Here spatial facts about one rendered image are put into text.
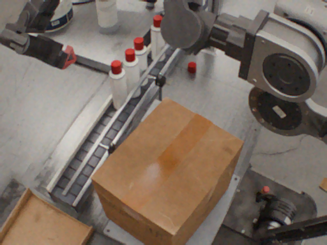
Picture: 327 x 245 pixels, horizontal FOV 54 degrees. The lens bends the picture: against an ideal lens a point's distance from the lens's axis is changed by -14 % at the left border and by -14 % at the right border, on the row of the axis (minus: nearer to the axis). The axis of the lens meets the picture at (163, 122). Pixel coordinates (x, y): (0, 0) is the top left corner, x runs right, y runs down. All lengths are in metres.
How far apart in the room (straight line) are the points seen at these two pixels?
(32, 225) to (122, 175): 0.44
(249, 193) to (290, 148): 0.63
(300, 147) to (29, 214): 1.75
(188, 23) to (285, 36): 0.17
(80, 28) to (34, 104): 0.42
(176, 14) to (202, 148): 0.37
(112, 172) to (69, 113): 0.54
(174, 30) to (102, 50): 0.85
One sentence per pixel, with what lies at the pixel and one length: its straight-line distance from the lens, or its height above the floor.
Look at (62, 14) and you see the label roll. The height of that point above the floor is 0.95.
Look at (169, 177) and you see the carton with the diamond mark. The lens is 0.85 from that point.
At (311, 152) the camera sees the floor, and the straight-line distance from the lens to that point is 2.38.
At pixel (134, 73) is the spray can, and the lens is 1.19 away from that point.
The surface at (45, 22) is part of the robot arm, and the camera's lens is 0.91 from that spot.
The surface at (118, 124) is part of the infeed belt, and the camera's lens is 1.23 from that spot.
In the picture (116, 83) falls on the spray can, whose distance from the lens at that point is 1.15.
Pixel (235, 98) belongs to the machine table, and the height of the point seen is 0.83.
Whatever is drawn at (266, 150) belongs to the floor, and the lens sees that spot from 2.28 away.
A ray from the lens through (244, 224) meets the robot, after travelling 1.75.
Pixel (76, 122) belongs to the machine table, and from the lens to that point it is 1.32.
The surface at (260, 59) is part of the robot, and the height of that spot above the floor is 1.46.
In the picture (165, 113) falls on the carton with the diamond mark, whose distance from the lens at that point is 0.94.
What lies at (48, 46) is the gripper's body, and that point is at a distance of 0.96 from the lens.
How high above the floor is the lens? 1.87
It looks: 54 degrees down
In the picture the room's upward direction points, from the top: straight up
